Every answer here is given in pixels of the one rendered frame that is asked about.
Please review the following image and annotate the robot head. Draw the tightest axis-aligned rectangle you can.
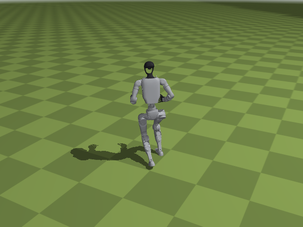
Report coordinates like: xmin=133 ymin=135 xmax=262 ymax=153
xmin=144 ymin=61 xmax=155 ymax=79

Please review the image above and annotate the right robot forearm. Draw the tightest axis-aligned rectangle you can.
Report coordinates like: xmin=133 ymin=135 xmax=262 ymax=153
xmin=162 ymin=96 xmax=173 ymax=102

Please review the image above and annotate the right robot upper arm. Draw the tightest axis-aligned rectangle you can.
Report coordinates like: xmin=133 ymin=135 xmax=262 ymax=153
xmin=159 ymin=79 xmax=174 ymax=99

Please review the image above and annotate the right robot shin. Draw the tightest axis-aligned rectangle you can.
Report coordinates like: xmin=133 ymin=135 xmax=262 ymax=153
xmin=154 ymin=124 xmax=162 ymax=152

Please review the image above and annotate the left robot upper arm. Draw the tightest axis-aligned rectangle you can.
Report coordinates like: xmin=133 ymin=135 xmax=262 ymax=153
xmin=131 ymin=79 xmax=142 ymax=103

